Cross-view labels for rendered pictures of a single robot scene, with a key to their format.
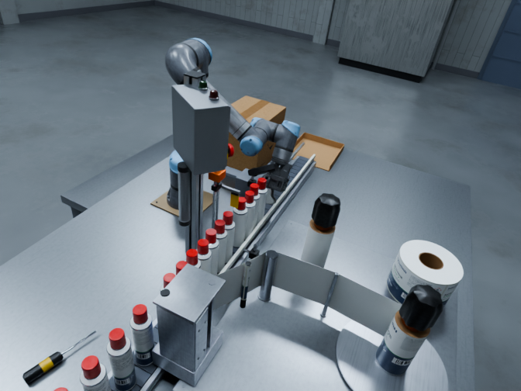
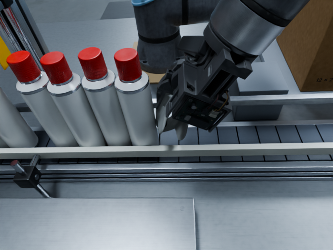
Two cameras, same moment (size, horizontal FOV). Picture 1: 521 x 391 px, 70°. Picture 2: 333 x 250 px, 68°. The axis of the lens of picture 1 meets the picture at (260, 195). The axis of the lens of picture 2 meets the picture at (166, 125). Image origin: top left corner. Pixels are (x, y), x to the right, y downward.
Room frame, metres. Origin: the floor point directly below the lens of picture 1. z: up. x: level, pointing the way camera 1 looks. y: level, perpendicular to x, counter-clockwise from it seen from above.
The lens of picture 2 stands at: (1.14, -0.30, 1.27)
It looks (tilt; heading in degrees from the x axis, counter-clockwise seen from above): 48 degrees down; 76
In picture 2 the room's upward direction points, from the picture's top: 6 degrees counter-clockwise
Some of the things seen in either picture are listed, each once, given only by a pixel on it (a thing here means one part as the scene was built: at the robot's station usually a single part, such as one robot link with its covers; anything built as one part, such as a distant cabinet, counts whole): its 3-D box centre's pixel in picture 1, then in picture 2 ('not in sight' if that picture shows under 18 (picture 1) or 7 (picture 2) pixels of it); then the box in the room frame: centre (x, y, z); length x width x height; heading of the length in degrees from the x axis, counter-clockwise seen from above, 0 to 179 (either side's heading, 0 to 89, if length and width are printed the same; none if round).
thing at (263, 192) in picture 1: (259, 201); (138, 108); (1.17, 0.00, 0.98); 0.05 x 0.05 x 0.20
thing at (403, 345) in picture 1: (408, 330); not in sight; (0.62, -0.43, 1.04); 0.09 x 0.09 x 0.29
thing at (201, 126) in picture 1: (200, 128); not in sight; (0.92, 0.19, 1.38); 0.17 x 0.10 x 0.19; 34
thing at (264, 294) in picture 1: (267, 275); not in sight; (0.79, -0.06, 0.97); 0.05 x 0.05 x 0.19
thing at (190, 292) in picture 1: (190, 291); not in sight; (0.56, 0.13, 1.14); 0.14 x 0.11 x 0.01; 159
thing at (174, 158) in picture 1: (184, 167); (158, 1); (1.31, 0.33, 1.00); 0.13 x 0.12 x 0.14; 166
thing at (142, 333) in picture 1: (143, 335); not in sight; (0.54, 0.25, 0.98); 0.05 x 0.05 x 0.20
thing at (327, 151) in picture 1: (315, 150); not in sight; (1.92, -0.28, 0.85); 0.30 x 0.26 x 0.04; 159
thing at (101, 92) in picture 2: (251, 207); (108, 106); (1.12, 0.03, 0.98); 0.05 x 0.05 x 0.20
